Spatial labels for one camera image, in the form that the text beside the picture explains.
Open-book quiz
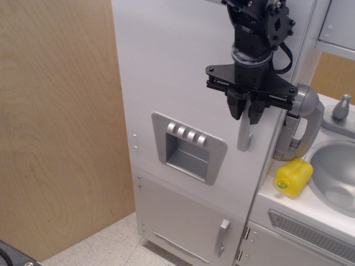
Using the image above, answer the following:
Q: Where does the white toy fridge door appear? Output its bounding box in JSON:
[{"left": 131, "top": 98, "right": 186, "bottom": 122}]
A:
[{"left": 110, "top": 0, "right": 316, "bottom": 222}]

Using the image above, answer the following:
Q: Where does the grey toy faucet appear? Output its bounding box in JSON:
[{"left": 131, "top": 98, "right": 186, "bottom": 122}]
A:
[{"left": 322, "top": 94, "right": 354, "bottom": 138}]

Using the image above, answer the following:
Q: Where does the white lower freezer door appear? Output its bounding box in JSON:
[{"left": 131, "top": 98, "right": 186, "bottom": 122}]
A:
[{"left": 133, "top": 172, "right": 244, "bottom": 265}]

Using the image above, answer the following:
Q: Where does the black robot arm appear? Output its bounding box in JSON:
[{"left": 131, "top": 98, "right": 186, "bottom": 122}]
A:
[{"left": 206, "top": 1, "right": 298, "bottom": 125}]

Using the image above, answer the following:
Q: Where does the grey toy wall phone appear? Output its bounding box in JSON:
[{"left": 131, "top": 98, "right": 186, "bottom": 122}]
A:
[{"left": 273, "top": 84, "right": 324, "bottom": 161}]

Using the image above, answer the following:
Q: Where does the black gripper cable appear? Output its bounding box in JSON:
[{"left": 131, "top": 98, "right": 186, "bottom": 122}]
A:
[{"left": 273, "top": 43, "right": 294, "bottom": 75}]

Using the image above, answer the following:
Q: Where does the silver lower door handle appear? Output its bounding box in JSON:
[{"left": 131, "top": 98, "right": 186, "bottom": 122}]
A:
[{"left": 215, "top": 219, "right": 230, "bottom": 258}]

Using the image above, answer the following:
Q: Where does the silver fridge door handle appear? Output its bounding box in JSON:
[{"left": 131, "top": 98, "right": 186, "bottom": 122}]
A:
[{"left": 237, "top": 114, "right": 253, "bottom": 152}]

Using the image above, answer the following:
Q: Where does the grey ice dispenser panel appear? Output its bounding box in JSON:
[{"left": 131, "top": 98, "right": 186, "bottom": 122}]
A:
[{"left": 151, "top": 112, "right": 228, "bottom": 186}]

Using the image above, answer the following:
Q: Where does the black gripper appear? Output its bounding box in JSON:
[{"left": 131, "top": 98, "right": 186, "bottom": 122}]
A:
[{"left": 206, "top": 59, "right": 297, "bottom": 124}]

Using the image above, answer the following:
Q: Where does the white toy kitchen cabinet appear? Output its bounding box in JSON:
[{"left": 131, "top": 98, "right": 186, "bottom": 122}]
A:
[{"left": 237, "top": 1, "right": 354, "bottom": 265}]

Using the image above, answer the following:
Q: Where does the grey oven vent panel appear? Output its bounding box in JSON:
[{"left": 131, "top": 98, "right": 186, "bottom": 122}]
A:
[{"left": 267, "top": 209, "right": 354, "bottom": 264}]

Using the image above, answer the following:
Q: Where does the yellow toy bell pepper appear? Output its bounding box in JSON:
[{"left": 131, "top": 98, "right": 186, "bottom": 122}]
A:
[{"left": 274, "top": 158, "right": 313, "bottom": 197}]

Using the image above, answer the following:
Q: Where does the black equipment corner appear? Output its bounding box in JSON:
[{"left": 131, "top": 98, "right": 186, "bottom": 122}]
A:
[{"left": 1, "top": 241, "right": 43, "bottom": 266}]

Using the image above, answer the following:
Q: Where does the silver toy sink basin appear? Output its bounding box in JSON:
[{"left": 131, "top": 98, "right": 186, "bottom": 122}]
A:
[{"left": 305, "top": 140, "right": 354, "bottom": 218}]

